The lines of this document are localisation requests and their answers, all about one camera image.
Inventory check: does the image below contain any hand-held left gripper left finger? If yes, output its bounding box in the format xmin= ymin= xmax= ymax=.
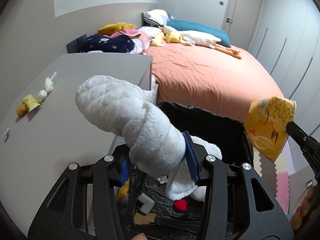
xmin=27 ymin=144 xmax=133 ymax=240

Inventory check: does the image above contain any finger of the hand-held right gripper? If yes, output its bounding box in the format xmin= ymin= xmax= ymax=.
xmin=286 ymin=121 xmax=320 ymax=178

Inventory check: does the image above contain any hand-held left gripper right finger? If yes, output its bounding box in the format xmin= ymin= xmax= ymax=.
xmin=182 ymin=131 xmax=294 ymax=240

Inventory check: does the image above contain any white rabbit plush plaid outfit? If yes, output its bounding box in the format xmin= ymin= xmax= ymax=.
xmin=190 ymin=135 xmax=223 ymax=202

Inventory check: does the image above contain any yellow snack bag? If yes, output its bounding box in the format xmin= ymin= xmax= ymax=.
xmin=244 ymin=95 xmax=297 ymax=162

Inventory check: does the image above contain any grey cardboard tube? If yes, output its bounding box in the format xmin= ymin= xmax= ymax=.
xmin=139 ymin=192 xmax=153 ymax=215

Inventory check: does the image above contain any black trash bag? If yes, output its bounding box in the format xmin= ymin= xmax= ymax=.
xmin=110 ymin=101 xmax=253 ymax=240

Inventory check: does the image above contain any red heart plush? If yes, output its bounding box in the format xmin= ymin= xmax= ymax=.
xmin=174 ymin=199 xmax=188 ymax=212

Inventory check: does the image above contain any white towel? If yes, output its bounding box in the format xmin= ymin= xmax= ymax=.
xmin=76 ymin=74 xmax=200 ymax=201

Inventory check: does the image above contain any small yellow plush toy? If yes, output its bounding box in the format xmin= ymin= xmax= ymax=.
xmin=117 ymin=181 xmax=130 ymax=203

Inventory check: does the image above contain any brown cardboard piece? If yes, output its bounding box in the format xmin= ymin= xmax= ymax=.
xmin=134 ymin=212 xmax=157 ymax=227

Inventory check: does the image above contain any pastel foam floor mat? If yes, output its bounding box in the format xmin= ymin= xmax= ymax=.
xmin=252 ymin=140 xmax=295 ymax=210

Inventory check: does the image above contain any brown braided cushion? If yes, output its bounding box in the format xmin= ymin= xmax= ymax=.
xmin=290 ymin=187 xmax=316 ymax=230

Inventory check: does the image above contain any bed with orange sheet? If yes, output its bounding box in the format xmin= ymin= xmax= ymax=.
xmin=145 ymin=44 xmax=285 ymax=123

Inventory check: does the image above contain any white wardrobe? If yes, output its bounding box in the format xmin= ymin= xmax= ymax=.
xmin=246 ymin=0 xmax=320 ymax=155

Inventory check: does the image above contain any crumpled white tissue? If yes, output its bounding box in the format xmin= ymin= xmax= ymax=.
xmin=37 ymin=89 xmax=48 ymax=103
xmin=44 ymin=72 xmax=57 ymax=92

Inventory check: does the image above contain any yellow paper cup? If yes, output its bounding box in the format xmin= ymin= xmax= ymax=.
xmin=21 ymin=94 xmax=42 ymax=112

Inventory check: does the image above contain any small brown plush toy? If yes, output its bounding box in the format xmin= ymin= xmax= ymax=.
xmin=16 ymin=104 xmax=28 ymax=117

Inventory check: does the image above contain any white goose plush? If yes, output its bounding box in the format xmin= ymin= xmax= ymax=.
xmin=157 ymin=26 xmax=243 ymax=60

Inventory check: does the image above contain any pale yellow plush toy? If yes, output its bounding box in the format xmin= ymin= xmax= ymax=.
xmin=149 ymin=34 xmax=165 ymax=47

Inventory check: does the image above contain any yellow duck plush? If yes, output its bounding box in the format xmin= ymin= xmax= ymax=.
xmin=164 ymin=31 xmax=183 ymax=43

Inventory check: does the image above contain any pink blanket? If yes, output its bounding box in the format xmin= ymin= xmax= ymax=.
xmin=110 ymin=29 xmax=150 ymax=54

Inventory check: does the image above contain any navy printed blanket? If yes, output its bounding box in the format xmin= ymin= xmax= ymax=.
xmin=82 ymin=34 xmax=135 ymax=54

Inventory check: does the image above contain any teal cushion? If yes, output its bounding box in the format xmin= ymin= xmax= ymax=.
xmin=166 ymin=19 xmax=232 ymax=48

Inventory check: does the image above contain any white floral pillow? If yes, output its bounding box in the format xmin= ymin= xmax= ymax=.
xmin=139 ymin=26 xmax=163 ymax=39

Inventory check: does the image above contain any black chair back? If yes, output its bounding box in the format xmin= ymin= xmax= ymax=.
xmin=67 ymin=34 xmax=88 ymax=54

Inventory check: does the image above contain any white door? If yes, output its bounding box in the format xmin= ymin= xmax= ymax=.
xmin=221 ymin=0 xmax=269 ymax=32

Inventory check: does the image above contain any mustard yellow plush pillow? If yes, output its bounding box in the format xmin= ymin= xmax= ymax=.
xmin=97 ymin=22 xmax=135 ymax=35

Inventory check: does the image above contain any checkered patchwork pillow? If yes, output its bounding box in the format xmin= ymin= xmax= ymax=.
xmin=142 ymin=9 xmax=174 ymax=27

